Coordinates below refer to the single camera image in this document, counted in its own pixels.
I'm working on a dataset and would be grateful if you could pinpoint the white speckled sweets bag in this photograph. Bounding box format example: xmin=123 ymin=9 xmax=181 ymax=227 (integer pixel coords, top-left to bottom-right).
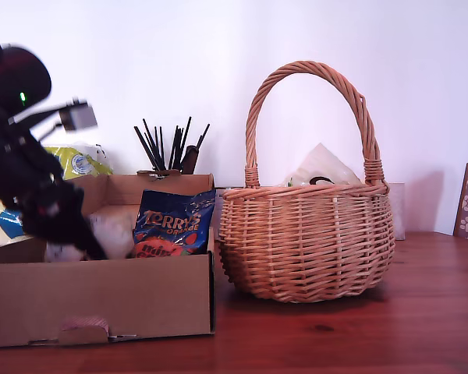
xmin=44 ymin=206 xmax=137 ymax=263

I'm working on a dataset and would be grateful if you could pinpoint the blue Terry's orange eggs bag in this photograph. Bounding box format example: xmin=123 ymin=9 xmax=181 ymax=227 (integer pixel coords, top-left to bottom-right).
xmin=132 ymin=189 xmax=218 ymax=259

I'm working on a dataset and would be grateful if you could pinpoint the white green Galaxy eggs bag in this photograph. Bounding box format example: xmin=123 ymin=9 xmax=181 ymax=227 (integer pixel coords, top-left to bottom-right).
xmin=283 ymin=143 xmax=363 ymax=188

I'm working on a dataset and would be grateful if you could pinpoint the brown cardboard box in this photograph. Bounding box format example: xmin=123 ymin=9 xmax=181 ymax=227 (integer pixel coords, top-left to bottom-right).
xmin=0 ymin=170 xmax=216 ymax=349

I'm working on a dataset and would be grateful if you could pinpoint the woven wicker basket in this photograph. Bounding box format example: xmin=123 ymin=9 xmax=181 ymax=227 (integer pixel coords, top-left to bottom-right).
xmin=218 ymin=60 xmax=397 ymax=304

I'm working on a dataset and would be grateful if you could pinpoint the kitchen towel pack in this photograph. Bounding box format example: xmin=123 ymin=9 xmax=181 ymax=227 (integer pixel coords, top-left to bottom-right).
xmin=0 ymin=143 xmax=114 ymax=247

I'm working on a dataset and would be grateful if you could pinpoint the dark brown bottle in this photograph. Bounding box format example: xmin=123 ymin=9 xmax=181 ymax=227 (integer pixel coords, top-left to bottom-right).
xmin=180 ymin=145 xmax=200 ymax=175

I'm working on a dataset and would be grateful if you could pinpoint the wrist camera box with bracket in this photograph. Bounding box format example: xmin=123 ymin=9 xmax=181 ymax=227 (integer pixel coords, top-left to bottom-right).
xmin=7 ymin=97 xmax=99 ymax=137

